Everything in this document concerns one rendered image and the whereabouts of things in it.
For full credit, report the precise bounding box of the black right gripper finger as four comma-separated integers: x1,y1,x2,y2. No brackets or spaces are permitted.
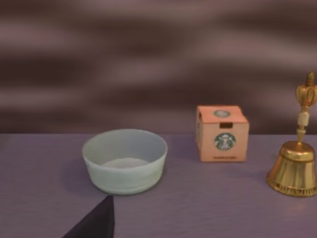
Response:
62,195,116,238

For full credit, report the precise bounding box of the pale green bowl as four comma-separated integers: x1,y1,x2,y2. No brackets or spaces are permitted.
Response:
81,128,168,196

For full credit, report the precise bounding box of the cardboard box with green logo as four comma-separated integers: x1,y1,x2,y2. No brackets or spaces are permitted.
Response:
196,105,250,163

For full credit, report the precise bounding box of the golden hand bell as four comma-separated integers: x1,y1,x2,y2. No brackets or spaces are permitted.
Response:
265,72,317,198

